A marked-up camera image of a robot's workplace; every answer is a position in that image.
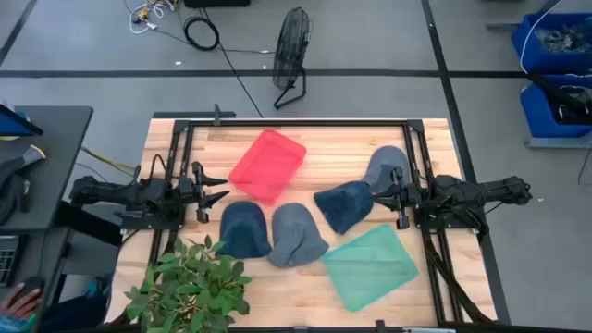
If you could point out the black floor fan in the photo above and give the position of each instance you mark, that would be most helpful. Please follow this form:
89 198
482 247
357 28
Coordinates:
289 46

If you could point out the black computer mouse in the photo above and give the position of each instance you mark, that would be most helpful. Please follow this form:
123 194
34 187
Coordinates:
30 284

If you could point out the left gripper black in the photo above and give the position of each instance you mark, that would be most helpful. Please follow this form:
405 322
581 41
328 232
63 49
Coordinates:
199 199

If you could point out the black metal rig frame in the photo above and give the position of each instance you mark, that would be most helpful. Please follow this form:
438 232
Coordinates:
300 122

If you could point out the black keyboard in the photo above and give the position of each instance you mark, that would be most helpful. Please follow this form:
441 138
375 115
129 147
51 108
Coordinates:
8 259

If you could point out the person's hand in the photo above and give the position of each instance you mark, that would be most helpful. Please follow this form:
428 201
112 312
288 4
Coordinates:
18 305

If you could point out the green leafy plant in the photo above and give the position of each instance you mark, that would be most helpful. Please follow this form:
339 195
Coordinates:
194 287

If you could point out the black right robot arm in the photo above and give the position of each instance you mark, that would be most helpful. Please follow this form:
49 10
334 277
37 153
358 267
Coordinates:
462 192

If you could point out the dark blue cap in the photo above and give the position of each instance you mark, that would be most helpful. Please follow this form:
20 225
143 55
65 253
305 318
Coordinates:
244 231
344 205

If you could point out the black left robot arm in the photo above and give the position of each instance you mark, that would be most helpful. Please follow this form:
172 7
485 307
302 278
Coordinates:
139 194

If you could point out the blue storage bin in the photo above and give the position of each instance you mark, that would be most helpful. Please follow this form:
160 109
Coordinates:
555 46
546 115

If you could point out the grey cap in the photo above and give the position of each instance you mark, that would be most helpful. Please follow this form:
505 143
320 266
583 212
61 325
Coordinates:
384 164
296 238

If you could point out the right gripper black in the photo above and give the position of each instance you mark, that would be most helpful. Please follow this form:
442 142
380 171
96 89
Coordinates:
407 196

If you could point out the red plastic bin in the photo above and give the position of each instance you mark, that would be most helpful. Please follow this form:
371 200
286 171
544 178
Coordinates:
268 166

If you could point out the black bag on desk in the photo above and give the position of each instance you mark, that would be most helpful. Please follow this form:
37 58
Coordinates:
11 185

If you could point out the dark grey desk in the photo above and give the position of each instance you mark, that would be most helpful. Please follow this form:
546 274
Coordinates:
60 162

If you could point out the green plastic bin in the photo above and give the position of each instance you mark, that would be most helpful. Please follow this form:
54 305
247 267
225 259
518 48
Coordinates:
370 268

